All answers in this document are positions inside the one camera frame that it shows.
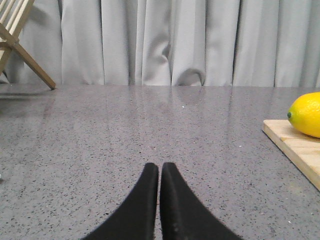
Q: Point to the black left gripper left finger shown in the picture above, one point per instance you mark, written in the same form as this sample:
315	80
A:
134	219

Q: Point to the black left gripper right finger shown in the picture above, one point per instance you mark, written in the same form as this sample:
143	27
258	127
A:
182	215

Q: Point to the wooden cutting board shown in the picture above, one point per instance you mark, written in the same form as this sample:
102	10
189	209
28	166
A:
302	150

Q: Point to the yellow lemon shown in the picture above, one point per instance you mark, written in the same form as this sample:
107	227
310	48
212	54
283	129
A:
304	114

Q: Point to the grey curtain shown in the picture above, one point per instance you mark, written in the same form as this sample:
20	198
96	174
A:
256	43

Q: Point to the wooden folding rack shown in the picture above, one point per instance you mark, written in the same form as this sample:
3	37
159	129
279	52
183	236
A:
13	17

